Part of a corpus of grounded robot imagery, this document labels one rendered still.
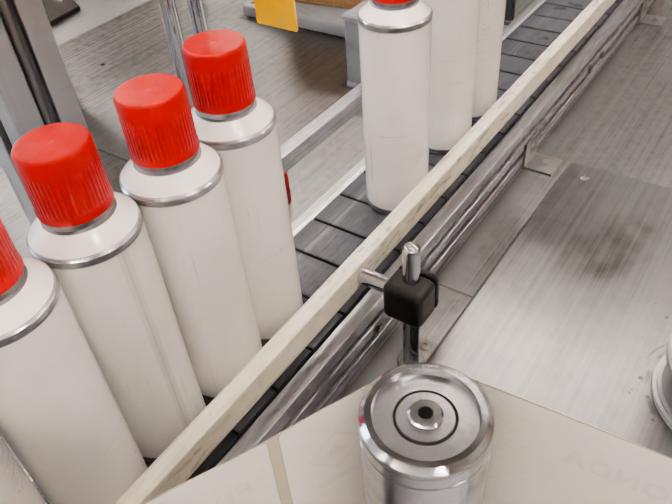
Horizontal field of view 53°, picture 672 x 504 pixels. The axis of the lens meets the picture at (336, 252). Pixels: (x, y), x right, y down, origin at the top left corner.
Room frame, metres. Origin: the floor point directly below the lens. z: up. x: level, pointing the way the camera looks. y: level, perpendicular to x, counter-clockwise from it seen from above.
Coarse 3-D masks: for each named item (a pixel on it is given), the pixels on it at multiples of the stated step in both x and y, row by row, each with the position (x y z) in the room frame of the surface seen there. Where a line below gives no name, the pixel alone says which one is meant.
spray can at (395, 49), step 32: (384, 0) 0.44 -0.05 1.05; (416, 0) 0.45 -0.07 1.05; (384, 32) 0.43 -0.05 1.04; (416, 32) 0.43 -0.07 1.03; (384, 64) 0.43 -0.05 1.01; (416, 64) 0.43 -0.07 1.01; (384, 96) 0.43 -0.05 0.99; (416, 96) 0.43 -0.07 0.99; (384, 128) 0.43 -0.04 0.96; (416, 128) 0.43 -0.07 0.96; (384, 160) 0.43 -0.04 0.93; (416, 160) 0.43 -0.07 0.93; (384, 192) 0.43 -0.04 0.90
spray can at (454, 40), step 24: (432, 0) 0.52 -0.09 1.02; (456, 0) 0.51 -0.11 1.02; (480, 0) 0.53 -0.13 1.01; (432, 24) 0.52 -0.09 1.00; (456, 24) 0.51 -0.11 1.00; (432, 48) 0.52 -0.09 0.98; (456, 48) 0.51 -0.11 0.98; (432, 72) 0.52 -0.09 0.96; (456, 72) 0.51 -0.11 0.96; (432, 96) 0.52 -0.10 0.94; (456, 96) 0.51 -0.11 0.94; (432, 120) 0.51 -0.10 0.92; (456, 120) 0.51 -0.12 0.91; (432, 144) 0.51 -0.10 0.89
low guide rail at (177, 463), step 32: (608, 0) 0.75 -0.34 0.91; (576, 32) 0.67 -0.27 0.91; (544, 64) 0.60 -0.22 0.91; (512, 96) 0.54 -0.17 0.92; (480, 128) 0.49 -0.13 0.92; (448, 160) 0.45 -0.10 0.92; (416, 192) 0.41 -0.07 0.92; (384, 224) 0.38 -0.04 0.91; (352, 256) 0.35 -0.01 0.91; (384, 256) 0.36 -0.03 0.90; (320, 288) 0.32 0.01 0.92; (352, 288) 0.33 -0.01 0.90; (288, 320) 0.29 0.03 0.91; (320, 320) 0.30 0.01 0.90; (288, 352) 0.27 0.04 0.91; (256, 384) 0.25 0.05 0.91; (224, 416) 0.23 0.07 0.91; (192, 448) 0.21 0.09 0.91; (160, 480) 0.19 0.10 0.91
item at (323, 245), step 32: (576, 0) 0.83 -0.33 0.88; (512, 32) 0.75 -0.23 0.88; (544, 32) 0.74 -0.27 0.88; (512, 64) 0.67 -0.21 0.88; (480, 160) 0.50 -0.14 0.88; (352, 192) 0.47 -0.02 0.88; (448, 192) 0.45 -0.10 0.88; (320, 224) 0.43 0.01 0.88; (352, 224) 0.42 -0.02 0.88; (416, 224) 0.42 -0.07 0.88; (320, 256) 0.39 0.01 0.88; (256, 416) 0.25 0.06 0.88; (224, 448) 0.23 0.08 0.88
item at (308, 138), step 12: (360, 84) 0.50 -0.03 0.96; (348, 96) 0.49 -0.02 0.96; (360, 96) 0.49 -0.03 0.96; (336, 108) 0.47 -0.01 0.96; (348, 108) 0.47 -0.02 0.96; (360, 108) 0.49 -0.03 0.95; (324, 120) 0.45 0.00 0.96; (336, 120) 0.46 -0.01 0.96; (300, 132) 0.44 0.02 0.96; (312, 132) 0.44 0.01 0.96; (324, 132) 0.45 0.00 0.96; (288, 144) 0.42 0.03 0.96; (300, 144) 0.42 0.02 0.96; (312, 144) 0.43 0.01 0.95; (288, 156) 0.41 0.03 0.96; (300, 156) 0.42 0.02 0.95; (288, 168) 0.41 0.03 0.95
